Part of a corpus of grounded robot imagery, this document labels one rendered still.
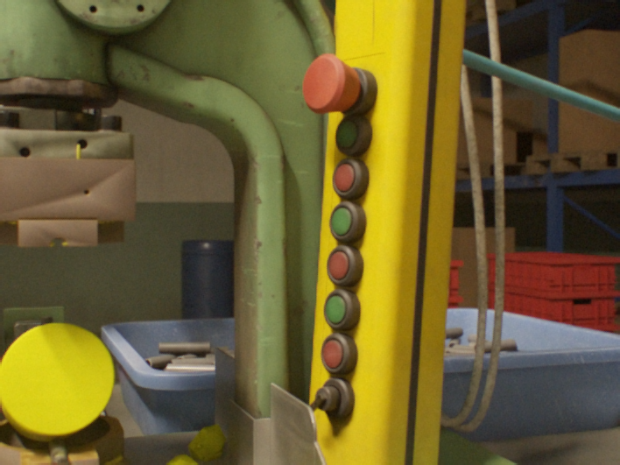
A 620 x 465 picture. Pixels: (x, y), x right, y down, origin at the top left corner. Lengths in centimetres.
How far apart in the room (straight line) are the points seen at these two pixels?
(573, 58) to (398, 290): 645
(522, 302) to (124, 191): 404
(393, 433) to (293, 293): 13
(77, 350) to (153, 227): 837
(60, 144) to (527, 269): 399
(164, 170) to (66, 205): 842
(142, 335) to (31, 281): 768
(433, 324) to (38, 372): 26
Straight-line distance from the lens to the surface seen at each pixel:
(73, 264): 885
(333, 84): 57
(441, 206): 61
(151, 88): 60
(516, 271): 454
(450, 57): 63
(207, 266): 753
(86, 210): 54
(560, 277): 434
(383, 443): 59
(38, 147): 57
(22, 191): 54
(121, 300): 893
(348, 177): 59
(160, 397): 83
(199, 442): 70
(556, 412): 100
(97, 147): 57
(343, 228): 59
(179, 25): 63
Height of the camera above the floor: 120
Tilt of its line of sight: 1 degrees down
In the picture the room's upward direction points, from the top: straight up
